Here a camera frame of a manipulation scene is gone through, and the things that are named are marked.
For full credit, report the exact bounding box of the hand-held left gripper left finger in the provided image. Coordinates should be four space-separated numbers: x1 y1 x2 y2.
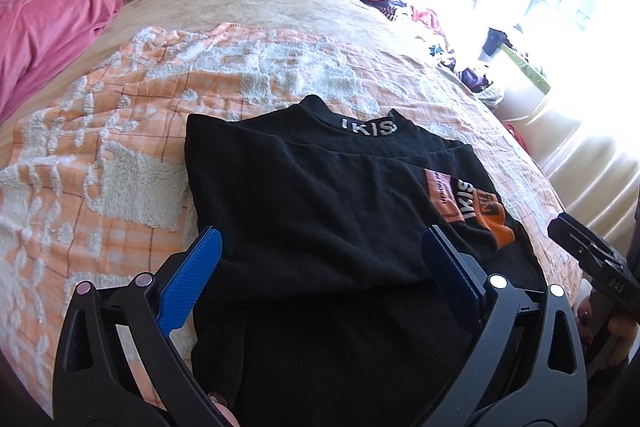
52 226 224 427

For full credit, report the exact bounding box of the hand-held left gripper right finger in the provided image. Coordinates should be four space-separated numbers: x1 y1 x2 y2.
420 224 589 427

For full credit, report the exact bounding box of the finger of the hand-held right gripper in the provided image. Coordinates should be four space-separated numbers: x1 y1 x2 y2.
547 213 626 269

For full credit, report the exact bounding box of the black sweater with orange cuffs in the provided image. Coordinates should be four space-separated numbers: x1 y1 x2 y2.
184 94 549 427

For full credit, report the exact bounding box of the person's right hand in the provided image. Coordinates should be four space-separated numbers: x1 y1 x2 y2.
575 292 640 375

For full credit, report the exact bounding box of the person's left hand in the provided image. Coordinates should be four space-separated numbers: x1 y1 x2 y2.
207 389 240 427

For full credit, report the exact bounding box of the white curtain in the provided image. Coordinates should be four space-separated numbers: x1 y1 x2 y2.
415 0 640 240

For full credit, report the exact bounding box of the red bag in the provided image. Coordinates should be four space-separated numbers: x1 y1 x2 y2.
502 122 527 154

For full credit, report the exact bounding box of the orange checked tufted blanket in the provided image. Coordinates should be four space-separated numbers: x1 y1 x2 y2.
0 23 584 390

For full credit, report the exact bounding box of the green cloth strip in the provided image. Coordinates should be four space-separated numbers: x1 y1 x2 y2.
499 41 552 92

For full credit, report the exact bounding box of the beige bed sheet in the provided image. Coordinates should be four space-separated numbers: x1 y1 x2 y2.
95 0 451 108

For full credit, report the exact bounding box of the pink duvet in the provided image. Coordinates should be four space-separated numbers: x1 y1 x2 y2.
0 0 162 124

